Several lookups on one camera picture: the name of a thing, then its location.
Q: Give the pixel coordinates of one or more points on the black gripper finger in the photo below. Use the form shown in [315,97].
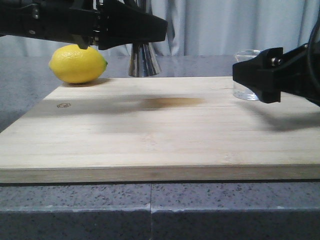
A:
[122,23]

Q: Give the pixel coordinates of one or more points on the steel double jigger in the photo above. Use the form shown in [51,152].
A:
[143,62]

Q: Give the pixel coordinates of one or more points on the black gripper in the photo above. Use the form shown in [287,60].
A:
[66,21]
[301,70]

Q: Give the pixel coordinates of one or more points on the glass beaker with liquid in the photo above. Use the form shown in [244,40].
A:
[240,91]

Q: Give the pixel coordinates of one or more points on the yellow lemon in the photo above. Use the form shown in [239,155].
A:
[74,65]

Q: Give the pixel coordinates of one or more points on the wooden cutting board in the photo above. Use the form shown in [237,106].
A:
[160,129]

